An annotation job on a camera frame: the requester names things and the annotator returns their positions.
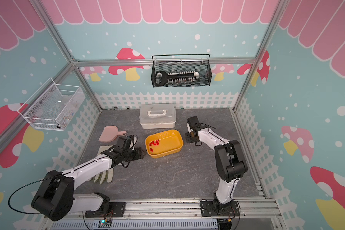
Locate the black socket set holder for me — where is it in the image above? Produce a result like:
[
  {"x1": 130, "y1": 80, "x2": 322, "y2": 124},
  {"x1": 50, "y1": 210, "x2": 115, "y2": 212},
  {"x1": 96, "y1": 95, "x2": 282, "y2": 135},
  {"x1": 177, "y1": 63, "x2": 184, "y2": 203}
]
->
[{"x1": 153, "y1": 71, "x2": 199, "y2": 87}]

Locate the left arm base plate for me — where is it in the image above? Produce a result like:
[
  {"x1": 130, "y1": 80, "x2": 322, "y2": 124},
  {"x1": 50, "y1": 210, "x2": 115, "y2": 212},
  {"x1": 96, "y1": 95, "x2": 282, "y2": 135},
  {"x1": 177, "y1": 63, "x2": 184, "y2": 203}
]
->
[{"x1": 85, "y1": 202, "x2": 126, "y2": 218}]

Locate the small green circuit board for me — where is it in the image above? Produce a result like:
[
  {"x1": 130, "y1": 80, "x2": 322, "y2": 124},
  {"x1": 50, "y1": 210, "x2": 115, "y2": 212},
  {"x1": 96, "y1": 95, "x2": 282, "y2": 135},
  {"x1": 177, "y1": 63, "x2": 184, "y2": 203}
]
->
[{"x1": 98, "y1": 220, "x2": 112, "y2": 228}]

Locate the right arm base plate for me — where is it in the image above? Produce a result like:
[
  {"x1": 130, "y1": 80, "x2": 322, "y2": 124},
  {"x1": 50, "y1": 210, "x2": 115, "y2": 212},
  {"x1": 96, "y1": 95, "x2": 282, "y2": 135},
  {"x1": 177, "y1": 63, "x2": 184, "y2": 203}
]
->
[{"x1": 199, "y1": 199, "x2": 240, "y2": 217}]

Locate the white wire wall basket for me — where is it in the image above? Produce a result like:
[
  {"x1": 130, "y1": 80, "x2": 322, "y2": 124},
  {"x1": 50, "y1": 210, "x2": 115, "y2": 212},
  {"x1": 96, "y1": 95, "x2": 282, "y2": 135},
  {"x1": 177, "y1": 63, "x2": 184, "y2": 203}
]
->
[{"x1": 17, "y1": 78, "x2": 85, "y2": 131}]

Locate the black wire wall basket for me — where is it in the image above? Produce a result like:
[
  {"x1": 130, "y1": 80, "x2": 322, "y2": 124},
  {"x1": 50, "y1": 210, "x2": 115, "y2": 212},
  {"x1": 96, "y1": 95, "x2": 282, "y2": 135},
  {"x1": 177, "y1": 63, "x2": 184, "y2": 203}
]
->
[{"x1": 151, "y1": 54, "x2": 212, "y2": 88}]

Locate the yellow plastic storage box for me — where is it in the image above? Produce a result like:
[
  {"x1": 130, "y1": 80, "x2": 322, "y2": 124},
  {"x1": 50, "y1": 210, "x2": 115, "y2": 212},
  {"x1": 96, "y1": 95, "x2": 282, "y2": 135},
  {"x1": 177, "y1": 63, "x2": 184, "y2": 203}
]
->
[{"x1": 145, "y1": 129, "x2": 184, "y2": 159}]

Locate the white work glove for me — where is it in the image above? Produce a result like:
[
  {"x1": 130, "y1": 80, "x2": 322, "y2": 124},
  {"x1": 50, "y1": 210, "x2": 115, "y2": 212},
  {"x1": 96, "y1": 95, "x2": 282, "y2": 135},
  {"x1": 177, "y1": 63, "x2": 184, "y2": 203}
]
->
[{"x1": 92, "y1": 146, "x2": 114, "y2": 185}]

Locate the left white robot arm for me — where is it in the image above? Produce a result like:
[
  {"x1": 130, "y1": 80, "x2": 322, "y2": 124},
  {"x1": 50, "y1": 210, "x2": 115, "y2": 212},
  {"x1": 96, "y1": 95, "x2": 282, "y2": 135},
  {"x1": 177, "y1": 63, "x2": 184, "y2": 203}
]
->
[{"x1": 31, "y1": 135, "x2": 143, "y2": 221}]

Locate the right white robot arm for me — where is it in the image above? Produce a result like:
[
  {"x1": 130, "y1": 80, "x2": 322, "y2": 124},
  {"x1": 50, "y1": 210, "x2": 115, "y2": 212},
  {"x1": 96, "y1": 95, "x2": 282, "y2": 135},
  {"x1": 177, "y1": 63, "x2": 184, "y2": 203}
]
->
[{"x1": 186, "y1": 116, "x2": 248, "y2": 216}]

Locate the white lidded plastic box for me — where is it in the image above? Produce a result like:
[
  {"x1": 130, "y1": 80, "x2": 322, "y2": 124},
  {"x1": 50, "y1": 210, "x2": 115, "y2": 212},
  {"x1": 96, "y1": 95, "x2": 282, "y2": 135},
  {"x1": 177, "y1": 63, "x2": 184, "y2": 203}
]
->
[{"x1": 139, "y1": 103, "x2": 176, "y2": 129}]

